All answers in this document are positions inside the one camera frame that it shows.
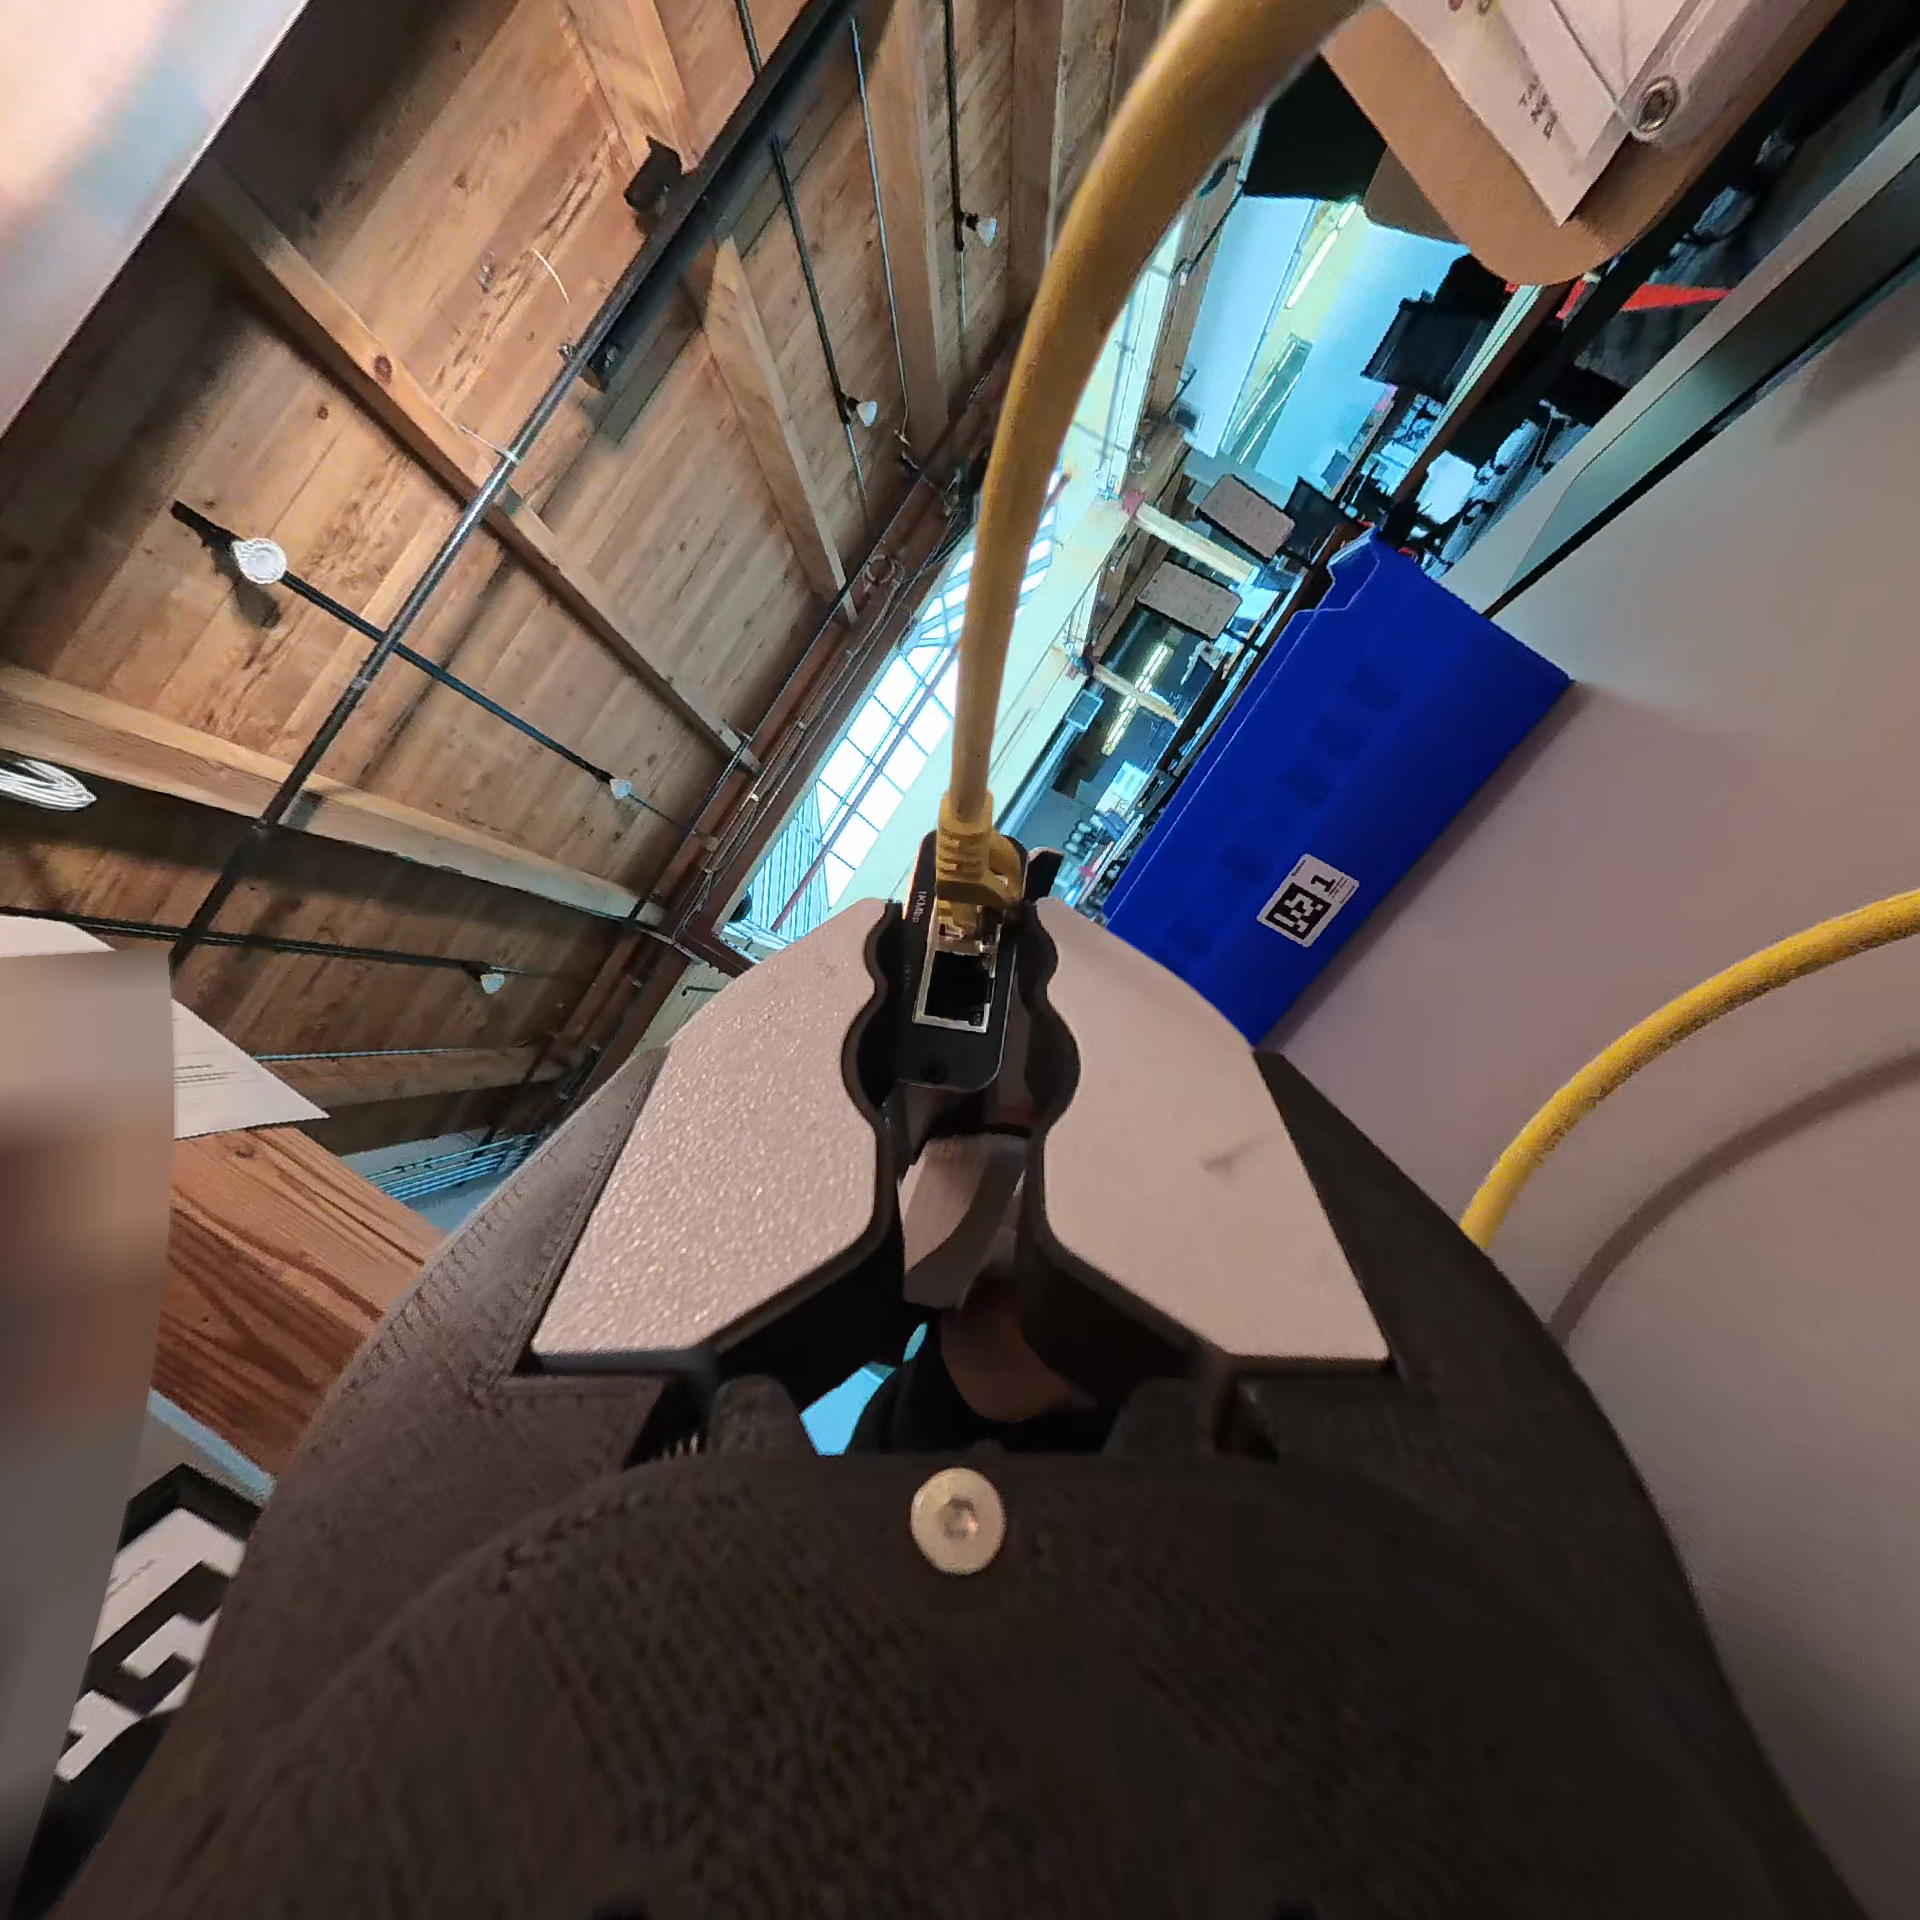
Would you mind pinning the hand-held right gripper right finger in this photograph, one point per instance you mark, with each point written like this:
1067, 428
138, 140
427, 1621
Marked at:
1199, 1170

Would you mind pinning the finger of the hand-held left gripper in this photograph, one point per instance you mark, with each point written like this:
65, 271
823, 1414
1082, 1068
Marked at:
962, 1215

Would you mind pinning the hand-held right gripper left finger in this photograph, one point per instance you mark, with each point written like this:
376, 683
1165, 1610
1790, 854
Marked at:
736, 1170

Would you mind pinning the black network splitter box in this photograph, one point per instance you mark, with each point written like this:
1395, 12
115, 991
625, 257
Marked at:
962, 1049

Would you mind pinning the blue plastic bin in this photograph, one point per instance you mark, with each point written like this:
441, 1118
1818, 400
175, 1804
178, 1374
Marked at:
1348, 750

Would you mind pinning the grey desk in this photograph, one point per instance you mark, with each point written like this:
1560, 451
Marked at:
1726, 1351

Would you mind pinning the person's left hand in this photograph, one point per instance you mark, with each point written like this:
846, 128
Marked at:
1003, 1358

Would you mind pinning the white paper notice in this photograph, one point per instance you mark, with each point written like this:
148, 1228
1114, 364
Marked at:
240, 1079

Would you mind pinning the black white tag sign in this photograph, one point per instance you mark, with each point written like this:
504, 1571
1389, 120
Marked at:
182, 1575

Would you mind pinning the ceiling track spot lamp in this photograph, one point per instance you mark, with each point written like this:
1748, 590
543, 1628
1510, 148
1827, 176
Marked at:
259, 563

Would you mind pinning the wooden document stand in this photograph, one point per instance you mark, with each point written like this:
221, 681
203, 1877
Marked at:
1441, 195

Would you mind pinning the wooden post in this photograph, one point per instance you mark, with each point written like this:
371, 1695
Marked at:
286, 1274

